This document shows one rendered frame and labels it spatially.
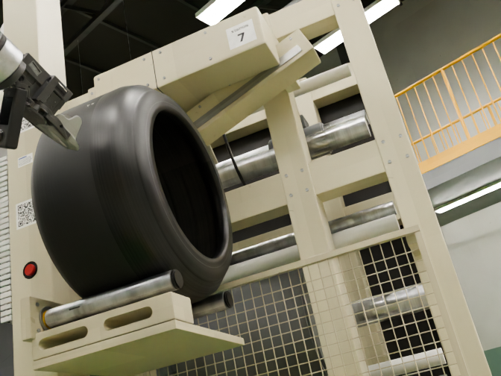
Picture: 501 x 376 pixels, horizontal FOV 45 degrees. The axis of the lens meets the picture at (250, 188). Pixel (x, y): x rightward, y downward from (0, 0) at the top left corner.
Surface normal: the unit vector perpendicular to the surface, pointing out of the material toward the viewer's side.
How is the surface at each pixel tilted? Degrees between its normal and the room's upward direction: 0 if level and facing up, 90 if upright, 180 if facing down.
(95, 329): 90
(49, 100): 121
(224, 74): 180
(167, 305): 90
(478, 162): 90
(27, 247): 90
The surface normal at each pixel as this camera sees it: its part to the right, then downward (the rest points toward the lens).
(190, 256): 0.90, -0.18
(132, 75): -0.36, -0.32
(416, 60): -0.66, -0.19
